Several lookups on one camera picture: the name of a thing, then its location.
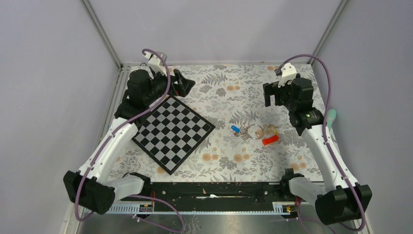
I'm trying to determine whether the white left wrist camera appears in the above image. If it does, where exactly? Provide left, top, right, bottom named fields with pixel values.
left=143, top=51, right=167, bottom=76

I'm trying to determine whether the black white chessboard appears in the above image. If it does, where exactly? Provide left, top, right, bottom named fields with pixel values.
left=132, top=97, right=215, bottom=175

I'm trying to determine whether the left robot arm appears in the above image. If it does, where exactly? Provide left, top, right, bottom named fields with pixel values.
left=63, top=69, right=196, bottom=219

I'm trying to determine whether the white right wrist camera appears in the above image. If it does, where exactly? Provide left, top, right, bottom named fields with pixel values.
left=275, top=63, right=298, bottom=87

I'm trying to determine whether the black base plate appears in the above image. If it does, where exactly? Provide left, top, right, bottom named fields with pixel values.
left=123, top=182, right=299, bottom=215

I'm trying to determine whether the floral patterned mat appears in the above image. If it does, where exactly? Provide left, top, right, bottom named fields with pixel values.
left=110, top=64, right=322, bottom=182

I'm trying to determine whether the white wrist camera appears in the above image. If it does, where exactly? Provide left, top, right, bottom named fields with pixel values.
left=275, top=63, right=298, bottom=87
left=143, top=51, right=167, bottom=76

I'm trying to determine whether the red key tag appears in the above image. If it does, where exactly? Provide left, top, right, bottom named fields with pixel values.
left=262, top=135, right=280, bottom=146

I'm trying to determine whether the mint green object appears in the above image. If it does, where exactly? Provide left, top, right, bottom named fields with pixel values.
left=326, top=109, right=337, bottom=129

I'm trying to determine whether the key with yellow tag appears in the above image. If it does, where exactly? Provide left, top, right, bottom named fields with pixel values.
left=264, top=124, right=278, bottom=136

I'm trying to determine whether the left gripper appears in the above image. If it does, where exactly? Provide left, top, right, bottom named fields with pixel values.
left=144, top=67, right=195, bottom=105

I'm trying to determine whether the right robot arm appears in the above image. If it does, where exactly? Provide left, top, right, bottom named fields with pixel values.
left=263, top=78, right=372, bottom=231

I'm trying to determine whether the silver keyring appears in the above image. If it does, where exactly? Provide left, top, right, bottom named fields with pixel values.
left=240, top=124, right=264, bottom=141

